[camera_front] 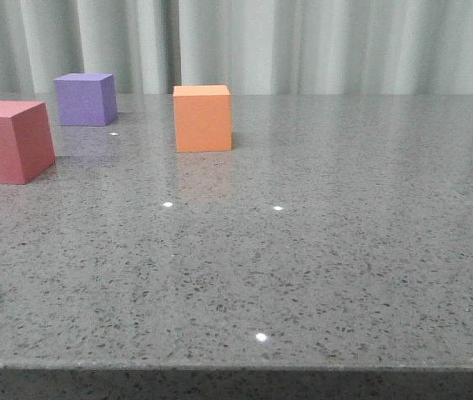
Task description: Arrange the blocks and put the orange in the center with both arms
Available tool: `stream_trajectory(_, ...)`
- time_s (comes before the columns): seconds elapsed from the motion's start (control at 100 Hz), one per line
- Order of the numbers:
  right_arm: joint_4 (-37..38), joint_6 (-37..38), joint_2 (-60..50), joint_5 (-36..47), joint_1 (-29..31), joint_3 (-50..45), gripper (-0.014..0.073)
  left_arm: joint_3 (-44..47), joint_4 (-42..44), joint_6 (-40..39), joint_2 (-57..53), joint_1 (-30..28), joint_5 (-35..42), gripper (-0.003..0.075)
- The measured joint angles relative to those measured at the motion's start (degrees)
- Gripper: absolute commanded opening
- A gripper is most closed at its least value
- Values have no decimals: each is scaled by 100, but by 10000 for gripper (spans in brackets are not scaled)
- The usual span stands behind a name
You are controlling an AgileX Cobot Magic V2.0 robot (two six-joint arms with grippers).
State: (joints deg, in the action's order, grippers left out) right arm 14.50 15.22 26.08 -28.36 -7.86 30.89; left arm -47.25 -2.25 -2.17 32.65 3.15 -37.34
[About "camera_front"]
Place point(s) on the orange foam cube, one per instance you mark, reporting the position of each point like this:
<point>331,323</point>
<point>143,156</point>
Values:
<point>202,118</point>

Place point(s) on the purple foam cube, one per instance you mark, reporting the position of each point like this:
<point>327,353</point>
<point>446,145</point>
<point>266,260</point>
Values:
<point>86,99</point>

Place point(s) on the pink foam cube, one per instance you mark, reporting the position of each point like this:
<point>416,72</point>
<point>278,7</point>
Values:
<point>26,145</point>

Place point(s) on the grey-green pleated curtain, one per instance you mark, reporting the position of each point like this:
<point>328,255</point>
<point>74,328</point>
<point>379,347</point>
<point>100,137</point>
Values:
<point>253,47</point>

